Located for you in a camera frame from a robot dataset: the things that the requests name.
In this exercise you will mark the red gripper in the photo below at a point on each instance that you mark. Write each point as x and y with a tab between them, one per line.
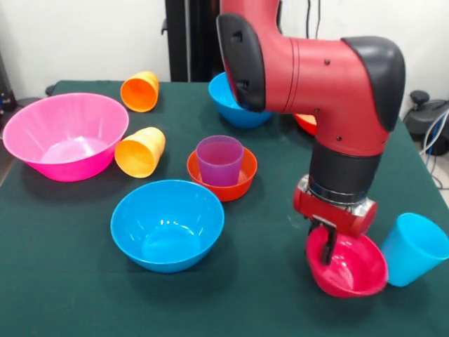
336	214

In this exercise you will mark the small crimson bowl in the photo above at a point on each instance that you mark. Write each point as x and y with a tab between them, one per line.
354	270

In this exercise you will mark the light blue cup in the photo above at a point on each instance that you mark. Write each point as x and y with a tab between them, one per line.
410	252

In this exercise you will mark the small orange bowl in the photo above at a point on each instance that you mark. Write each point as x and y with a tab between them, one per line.
228	193

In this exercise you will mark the large orange bowl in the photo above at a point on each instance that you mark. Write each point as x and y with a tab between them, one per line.
307	124

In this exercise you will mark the purple cup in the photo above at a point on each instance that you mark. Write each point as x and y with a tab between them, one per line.
219	168

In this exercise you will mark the blue bowl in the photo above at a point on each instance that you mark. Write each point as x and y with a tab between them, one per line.
168	231
224	102

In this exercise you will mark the yellow cup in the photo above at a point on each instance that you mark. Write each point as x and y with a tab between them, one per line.
138	158

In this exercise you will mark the orange cup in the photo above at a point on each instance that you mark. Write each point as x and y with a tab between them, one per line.
138	93

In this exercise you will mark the large pink bowl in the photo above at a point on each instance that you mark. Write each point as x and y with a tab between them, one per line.
63	140

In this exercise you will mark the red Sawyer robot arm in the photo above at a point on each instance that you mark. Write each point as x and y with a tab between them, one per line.
333	87

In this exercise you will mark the dark green table cloth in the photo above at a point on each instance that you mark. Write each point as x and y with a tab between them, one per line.
87	298

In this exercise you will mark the black equipment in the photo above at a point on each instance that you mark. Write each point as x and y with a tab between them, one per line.
5	87

